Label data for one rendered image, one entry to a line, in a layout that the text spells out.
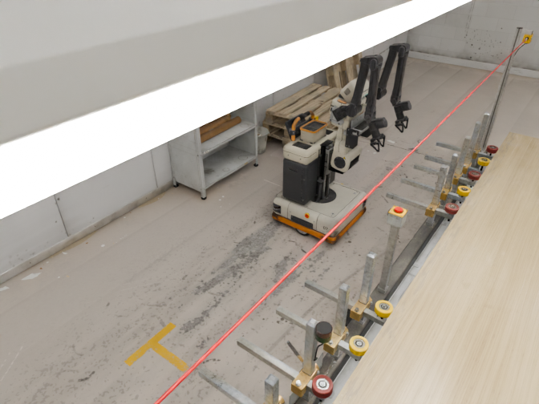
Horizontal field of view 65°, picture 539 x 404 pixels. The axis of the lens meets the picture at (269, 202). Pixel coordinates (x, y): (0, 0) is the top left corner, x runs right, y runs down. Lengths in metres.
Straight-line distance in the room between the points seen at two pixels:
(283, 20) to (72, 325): 3.27
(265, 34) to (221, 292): 3.19
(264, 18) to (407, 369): 1.75
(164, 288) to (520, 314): 2.38
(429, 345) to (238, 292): 1.73
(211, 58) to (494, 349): 1.96
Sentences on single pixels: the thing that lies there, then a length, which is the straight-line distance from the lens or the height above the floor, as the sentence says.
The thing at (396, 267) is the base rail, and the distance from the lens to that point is 2.58.
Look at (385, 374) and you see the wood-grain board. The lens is 1.84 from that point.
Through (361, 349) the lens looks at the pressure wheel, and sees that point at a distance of 1.88.
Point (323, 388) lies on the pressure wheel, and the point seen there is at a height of 0.90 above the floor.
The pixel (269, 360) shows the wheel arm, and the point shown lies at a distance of 1.87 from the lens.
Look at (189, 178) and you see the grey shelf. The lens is 4.37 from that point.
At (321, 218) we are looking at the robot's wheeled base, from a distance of 3.62.
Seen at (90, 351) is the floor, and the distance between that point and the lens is 3.20.
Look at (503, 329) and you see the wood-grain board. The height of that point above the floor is 0.90.
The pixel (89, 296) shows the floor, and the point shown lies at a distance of 3.57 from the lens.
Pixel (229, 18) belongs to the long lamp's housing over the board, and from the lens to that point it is 0.17.
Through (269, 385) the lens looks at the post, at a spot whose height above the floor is 1.10.
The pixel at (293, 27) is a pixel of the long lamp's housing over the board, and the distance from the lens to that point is 0.20.
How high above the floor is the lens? 2.37
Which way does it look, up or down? 34 degrees down
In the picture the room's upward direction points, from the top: straight up
